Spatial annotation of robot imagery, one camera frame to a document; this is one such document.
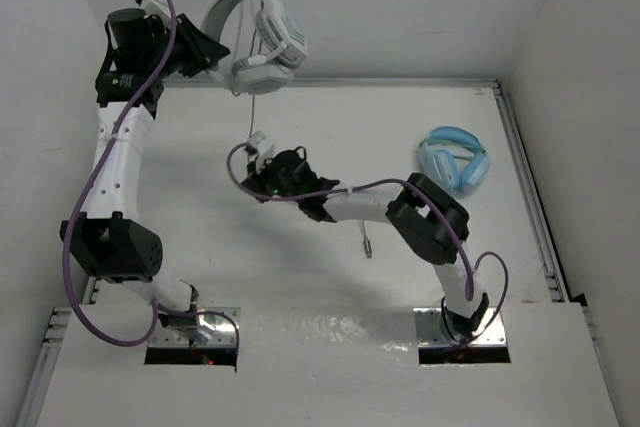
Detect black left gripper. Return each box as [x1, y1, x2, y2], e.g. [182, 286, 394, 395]
[144, 14, 229, 80]

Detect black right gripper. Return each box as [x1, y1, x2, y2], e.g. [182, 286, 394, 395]
[244, 150, 304, 202]

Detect grey headphone cable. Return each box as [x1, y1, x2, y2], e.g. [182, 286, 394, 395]
[232, 0, 375, 259]

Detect white grey headphones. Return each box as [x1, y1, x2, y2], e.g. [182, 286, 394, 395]
[201, 0, 309, 96]

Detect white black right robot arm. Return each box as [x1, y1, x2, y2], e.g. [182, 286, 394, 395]
[239, 144, 489, 342]

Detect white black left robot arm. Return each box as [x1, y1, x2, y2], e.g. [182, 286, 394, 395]
[60, 8, 230, 312]

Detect light blue headphones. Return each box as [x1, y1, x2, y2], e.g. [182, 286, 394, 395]
[417, 126, 491, 196]

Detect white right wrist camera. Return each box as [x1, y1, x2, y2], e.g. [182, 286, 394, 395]
[245, 130, 275, 171]

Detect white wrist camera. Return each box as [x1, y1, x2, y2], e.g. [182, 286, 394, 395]
[139, 0, 171, 25]
[245, 130, 275, 171]

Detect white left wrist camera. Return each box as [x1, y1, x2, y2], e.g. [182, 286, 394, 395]
[139, 0, 171, 25]

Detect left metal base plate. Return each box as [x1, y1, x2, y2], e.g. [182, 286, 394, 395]
[149, 307, 240, 348]

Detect metal base plate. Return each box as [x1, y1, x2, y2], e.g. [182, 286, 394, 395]
[413, 307, 508, 349]
[149, 307, 240, 348]

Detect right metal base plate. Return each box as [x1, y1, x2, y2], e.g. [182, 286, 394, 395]
[413, 307, 508, 349]

